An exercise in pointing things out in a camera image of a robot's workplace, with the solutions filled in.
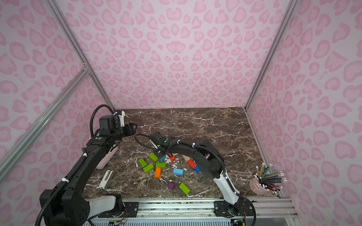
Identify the red block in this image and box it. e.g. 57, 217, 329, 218
168, 153, 176, 162
187, 160, 197, 170

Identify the light blue block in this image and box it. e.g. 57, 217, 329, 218
173, 168, 183, 176

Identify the blue small block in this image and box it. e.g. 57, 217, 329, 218
194, 166, 200, 173

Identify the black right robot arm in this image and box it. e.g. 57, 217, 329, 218
135, 132, 257, 218

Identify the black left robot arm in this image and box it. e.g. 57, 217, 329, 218
35, 104, 137, 226

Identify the orange block left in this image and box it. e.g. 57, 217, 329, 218
155, 167, 162, 179

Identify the purple small block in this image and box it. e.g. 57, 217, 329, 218
168, 182, 174, 190

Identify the green block bottom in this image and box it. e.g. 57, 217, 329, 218
179, 183, 190, 195

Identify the pink pencil cup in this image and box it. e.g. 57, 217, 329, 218
249, 178, 269, 195

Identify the bundle of coloured pencils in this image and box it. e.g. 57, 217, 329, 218
254, 163, 287, 194

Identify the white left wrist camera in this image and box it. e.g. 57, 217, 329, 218
114, 109, 125, 127

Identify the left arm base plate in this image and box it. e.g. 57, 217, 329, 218
98, 202, 139, 218

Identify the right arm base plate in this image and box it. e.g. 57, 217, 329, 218
214, 198, 255, 218

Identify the left corner frame post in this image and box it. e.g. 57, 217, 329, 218
44, 0, 115, 110

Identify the corner frame post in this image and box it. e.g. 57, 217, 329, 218
244, 0, 300, 112
44, 0, 115, 110

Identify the aluminium diagonal frame bar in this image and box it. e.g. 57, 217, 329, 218
1, 67, 89, 181

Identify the aluminium front rail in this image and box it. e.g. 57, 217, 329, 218
84, 196, 301, 226

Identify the right corner frame post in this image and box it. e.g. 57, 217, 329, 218
244, 0, 300, 112

